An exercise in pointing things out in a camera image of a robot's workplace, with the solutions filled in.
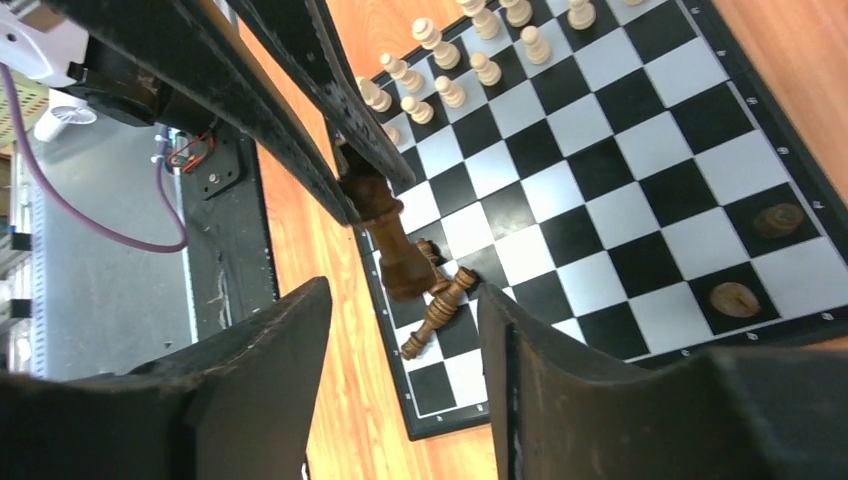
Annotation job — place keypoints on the black white chess board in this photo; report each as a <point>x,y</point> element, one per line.
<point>611,190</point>

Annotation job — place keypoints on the white chess pawn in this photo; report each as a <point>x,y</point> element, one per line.
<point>419,111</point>

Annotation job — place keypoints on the brown chess piece crossed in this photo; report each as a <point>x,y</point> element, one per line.
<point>406,272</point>

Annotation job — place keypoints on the brown chess piece long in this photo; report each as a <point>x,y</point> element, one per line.
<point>441,309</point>

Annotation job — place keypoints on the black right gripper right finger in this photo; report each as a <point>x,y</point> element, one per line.
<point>560,409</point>

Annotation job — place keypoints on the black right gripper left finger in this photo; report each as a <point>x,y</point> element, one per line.
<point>236,405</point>

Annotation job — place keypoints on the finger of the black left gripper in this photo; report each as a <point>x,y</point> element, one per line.
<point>302,39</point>
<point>193,48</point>

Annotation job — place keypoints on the white chess rook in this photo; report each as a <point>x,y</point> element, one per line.
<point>375,97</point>

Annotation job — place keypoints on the brown pawn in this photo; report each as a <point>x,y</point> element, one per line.
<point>778,221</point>

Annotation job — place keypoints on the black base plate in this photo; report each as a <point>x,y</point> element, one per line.
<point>230,263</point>

